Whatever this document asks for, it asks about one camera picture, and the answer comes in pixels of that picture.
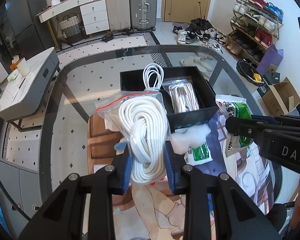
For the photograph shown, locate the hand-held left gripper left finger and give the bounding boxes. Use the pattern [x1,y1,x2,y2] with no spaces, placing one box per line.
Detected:
[17,152,133,240]

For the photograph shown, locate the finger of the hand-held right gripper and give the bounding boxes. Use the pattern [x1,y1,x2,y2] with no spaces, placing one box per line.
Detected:
[251,114,300,131]
[226,116,282,146]

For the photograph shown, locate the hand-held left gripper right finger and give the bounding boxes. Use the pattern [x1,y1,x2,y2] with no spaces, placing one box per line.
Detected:
[164,140,282,240]

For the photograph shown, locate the red plastic bag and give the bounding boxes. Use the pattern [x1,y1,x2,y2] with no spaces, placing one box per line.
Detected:
[150,177,169,187]

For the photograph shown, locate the large green medicine packet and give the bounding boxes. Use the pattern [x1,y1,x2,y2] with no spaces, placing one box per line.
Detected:
[215,94,255,158]

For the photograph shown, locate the small green medicine packet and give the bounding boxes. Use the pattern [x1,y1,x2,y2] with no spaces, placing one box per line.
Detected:
[185,141,213,167]

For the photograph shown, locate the white foam wrap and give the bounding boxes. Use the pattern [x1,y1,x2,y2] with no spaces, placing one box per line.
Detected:
[170,125,212,155]

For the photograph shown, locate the thick white rope zip bag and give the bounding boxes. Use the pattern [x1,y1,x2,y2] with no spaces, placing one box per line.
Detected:
[95,90,169,187]

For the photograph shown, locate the black cardboard box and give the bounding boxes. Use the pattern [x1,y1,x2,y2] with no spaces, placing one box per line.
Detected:
[120,66,218,133]

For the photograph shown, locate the bag of cream laces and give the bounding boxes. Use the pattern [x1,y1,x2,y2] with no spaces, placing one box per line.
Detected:
[162,79,200,113]

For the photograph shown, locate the white cable coil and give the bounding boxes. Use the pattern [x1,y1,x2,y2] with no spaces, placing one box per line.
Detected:
[142,64,164,92]

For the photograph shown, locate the open cardboard box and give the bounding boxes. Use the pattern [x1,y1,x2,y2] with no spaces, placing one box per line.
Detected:
[261,77,300,115]

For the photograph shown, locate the dark blue box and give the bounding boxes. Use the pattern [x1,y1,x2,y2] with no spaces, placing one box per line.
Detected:
[256,84,272,98]

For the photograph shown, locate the dark green box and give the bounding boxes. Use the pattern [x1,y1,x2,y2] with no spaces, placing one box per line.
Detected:
[264,71,282,85]

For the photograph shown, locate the printed desk mat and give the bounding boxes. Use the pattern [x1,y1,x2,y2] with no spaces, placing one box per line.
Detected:
[86,107,283,240]

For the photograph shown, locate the black trash basket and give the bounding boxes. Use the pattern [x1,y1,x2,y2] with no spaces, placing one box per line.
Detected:
[236,60,264,87]

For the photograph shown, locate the black chair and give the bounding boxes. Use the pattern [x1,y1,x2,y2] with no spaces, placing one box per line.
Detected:
[266,202,300,240]

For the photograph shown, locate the purple bag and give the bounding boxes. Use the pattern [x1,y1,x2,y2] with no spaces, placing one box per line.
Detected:
[256,44,283,75]

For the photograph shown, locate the beige slipper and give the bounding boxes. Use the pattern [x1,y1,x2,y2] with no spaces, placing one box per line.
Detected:
[179,57,205,67]
[195,60,213,72]

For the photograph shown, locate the shoe rack with shoes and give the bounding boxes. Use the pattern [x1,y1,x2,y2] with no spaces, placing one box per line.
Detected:
[226,0,283,63]

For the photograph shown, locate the wooden shoe rack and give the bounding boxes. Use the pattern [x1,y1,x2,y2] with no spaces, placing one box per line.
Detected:
[226,0,284,64]

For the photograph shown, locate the scattered sneakers pile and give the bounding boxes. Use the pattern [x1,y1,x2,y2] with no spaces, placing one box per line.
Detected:
[172,25,228,53]

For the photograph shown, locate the grey cabinet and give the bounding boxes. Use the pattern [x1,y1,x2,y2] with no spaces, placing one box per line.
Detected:
[0,152,38,220]

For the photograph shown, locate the black umbrella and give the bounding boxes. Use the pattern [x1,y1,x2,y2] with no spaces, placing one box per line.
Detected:
[186,1,214,34]

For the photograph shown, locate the grey coffee table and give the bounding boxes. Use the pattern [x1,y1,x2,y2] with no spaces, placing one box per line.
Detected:
[0,47,60,132]

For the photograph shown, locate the black white patterned rug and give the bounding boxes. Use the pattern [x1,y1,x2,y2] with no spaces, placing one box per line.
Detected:
[55,31,160,55]

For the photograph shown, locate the white pen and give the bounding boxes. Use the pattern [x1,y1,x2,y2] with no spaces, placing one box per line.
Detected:
[12,77,27,102]

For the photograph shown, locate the tan wooden door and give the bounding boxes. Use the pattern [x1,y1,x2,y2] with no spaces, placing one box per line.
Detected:
[164,0,214,22]

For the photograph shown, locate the white cup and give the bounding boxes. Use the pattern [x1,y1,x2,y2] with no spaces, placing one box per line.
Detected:
[16,57,30,76]

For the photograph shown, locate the green white tissue box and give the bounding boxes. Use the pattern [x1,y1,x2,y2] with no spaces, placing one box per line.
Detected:
[7,70,21,83]

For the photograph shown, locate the grey woven basket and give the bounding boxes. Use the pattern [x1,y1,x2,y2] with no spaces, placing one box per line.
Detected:
[59,12,82,44]

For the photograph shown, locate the silver suitcase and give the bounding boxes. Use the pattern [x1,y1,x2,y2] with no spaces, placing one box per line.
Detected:
[129,0,158,32]

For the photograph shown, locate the white dressing table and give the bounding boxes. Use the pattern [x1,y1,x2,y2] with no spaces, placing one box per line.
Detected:
[36,0,110,50]

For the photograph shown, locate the beige suitcase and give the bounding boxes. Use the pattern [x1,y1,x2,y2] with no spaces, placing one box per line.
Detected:
[104,0,132,32]

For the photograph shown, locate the grey refrigerator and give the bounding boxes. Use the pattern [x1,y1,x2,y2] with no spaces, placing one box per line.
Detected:
[5,0,53,60]

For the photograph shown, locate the dark glass cabinet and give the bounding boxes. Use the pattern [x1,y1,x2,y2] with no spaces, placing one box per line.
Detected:
[0,12,10,63]

